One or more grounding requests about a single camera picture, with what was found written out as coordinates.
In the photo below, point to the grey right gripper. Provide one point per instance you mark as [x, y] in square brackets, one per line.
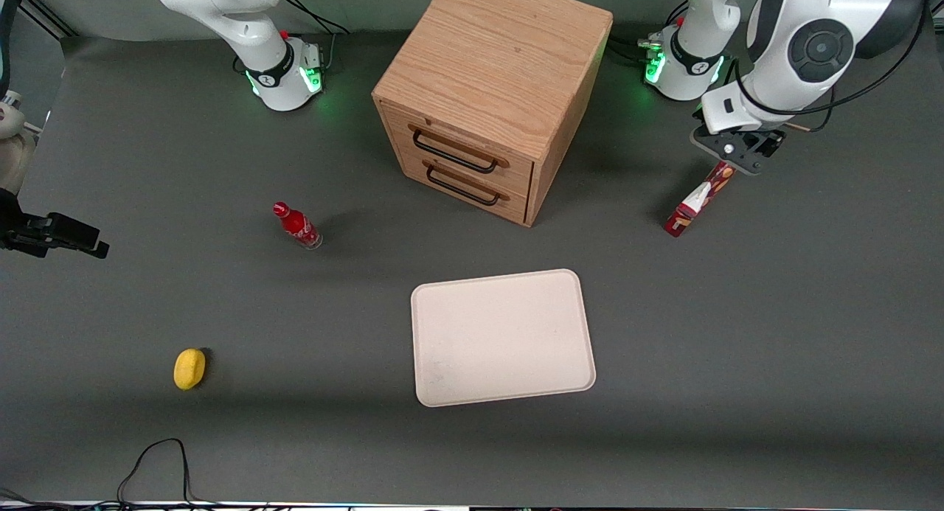
[22, 227]

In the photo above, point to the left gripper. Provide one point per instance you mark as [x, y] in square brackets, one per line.
[767, 140]

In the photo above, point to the red cookie box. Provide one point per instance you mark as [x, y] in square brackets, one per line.
[693, 205]

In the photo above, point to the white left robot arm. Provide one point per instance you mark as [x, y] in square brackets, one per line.
[782, 24]

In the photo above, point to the beige rectangular tray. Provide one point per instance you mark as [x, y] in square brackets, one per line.
[501, 338]

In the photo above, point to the wooden drawer cabinet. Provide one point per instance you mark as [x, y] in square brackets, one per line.
[501, 61]

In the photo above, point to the yellow lemon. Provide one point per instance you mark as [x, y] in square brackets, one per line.
[189, 369]

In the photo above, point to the red cola bottle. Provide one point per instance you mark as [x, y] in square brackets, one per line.
[299, 227]

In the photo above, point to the dark grey table mat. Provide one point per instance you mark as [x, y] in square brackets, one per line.
[295, 422]

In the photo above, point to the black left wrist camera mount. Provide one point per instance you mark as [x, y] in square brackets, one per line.
[741, 151]

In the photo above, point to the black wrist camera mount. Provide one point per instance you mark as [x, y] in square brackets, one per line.
[66, 232]
[741, 151]

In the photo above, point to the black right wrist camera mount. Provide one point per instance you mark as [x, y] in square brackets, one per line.
[66, 232]

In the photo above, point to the black frame bar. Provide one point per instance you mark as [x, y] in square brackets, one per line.
[48, 15]

